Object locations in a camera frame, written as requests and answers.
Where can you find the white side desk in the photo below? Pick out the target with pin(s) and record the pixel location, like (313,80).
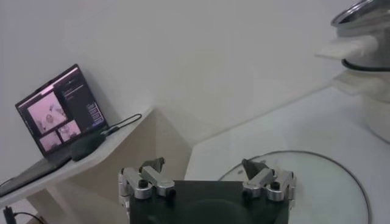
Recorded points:
(122,140)

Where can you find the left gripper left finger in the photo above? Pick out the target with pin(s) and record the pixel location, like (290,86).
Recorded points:
(155,181)

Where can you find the round glass pot lid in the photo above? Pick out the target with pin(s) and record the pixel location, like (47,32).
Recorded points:
(320,188)

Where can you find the stainless steel steamer pot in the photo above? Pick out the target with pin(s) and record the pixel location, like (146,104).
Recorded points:
(381,45)

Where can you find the black usb dongle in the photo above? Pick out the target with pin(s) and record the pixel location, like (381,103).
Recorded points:
(110,131)

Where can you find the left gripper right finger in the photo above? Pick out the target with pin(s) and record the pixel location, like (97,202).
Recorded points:
(262,179)

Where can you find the black laptop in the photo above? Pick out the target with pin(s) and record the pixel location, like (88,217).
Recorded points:
(61,115)

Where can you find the black computer mouse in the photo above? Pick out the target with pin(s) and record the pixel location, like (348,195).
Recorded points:
(86,146)

